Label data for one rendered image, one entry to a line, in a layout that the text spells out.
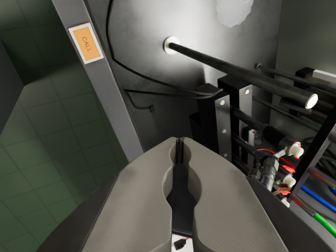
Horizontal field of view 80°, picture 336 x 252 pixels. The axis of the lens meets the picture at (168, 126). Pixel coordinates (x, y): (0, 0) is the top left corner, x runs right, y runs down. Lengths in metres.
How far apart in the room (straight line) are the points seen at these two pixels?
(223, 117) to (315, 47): 0.32
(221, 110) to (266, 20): 0.32
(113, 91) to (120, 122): 0.06
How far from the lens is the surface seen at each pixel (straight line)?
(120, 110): 0.39
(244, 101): 0.49
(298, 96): 0.25
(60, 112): 1.43
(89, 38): 0.33
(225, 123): 0.48
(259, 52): 0.69
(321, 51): 0.66
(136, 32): 0.48
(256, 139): 0.40
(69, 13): 0.34
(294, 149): 0.39
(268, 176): 0.34
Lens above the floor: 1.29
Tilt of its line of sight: 51 degrees down
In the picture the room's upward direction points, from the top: 140 degrees clockwise
